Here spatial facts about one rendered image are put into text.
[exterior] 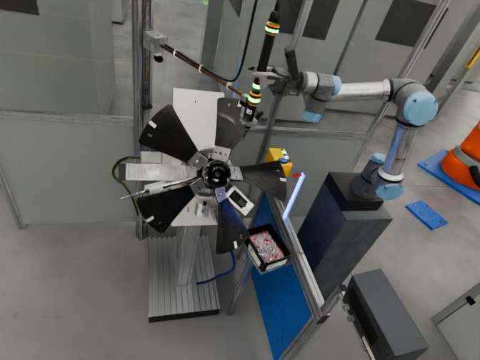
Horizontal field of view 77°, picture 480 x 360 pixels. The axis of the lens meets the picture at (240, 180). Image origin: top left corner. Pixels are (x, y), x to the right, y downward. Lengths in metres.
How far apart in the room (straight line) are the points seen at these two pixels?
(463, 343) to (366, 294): 1.86
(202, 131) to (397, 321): 1.15
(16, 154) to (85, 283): 0.94
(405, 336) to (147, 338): 1.55
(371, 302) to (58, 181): 2.01
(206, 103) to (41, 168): 1.23
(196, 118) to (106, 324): 1.41
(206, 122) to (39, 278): 1.57
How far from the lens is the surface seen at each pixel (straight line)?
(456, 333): 2.95
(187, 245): 1.88
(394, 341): 1.09
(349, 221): 1.72
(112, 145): 2.14
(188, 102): 1.60
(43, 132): 2.17
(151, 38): 1.56
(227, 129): 1.39
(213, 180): 1.30
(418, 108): 1.36
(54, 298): 2.41
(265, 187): 1.40
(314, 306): 1.51
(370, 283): 1.15
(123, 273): 2.42
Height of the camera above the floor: 2.05
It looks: 40 degrees down
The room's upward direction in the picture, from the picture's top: 15 degrees clockwise
